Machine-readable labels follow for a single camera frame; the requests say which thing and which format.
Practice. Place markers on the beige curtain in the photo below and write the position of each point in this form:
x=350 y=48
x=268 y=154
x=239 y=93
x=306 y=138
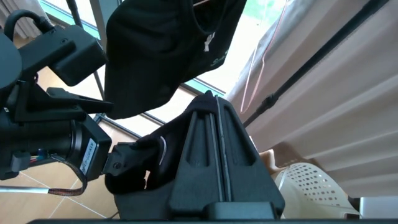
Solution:
x=18 y=9
x=342 y=109

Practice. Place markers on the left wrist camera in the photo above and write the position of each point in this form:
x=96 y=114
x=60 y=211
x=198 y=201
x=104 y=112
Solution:
x=71 y=53

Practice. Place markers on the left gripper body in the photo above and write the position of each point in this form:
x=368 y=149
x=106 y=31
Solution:
x=46 y=137

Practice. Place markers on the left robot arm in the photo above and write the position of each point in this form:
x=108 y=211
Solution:
x=6 y=62

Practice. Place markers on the window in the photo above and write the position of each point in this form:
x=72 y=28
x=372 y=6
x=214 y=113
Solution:
x=102 y=12

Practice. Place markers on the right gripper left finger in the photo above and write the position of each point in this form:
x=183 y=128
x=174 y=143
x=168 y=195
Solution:
x=196 y=180

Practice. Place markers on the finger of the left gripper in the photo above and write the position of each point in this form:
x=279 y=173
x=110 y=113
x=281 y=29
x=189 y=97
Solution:
x=121 y=158
x=90 y=105

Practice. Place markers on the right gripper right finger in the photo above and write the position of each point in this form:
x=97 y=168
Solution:
x=252 y=183

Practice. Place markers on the black shorts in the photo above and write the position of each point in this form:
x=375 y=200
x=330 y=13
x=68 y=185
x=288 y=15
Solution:
x=149 y=56

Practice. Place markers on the white laundry basket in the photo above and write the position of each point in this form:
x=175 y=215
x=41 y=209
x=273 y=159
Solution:
x=311 y=193

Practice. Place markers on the black clothes rack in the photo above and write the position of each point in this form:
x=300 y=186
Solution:
x=271 y=100

